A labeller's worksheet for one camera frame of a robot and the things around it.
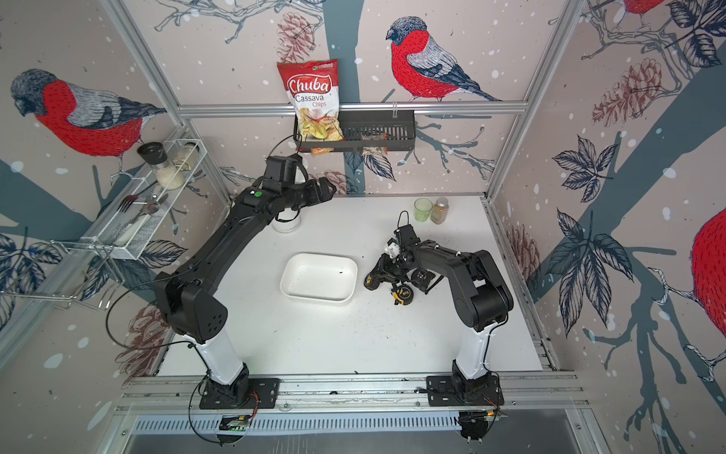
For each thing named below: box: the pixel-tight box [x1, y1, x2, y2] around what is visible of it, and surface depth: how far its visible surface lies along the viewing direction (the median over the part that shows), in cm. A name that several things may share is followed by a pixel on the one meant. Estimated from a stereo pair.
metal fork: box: [117, 179, 158, 213], surface depth 71 cm
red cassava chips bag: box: [276, 58, 345, 157], surface depth 85 cm
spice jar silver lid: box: [430, 196, 450, 226], surface depth 109 cm
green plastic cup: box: [413, 196, 434, 223], surface depth 112 cm
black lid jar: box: [137, 141, 185, 191], surface depth 77 cm
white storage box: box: [279, 251, 359, 304], surface depth 97 cm
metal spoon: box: [127, 193, 170, 227], surface depth 72 cm
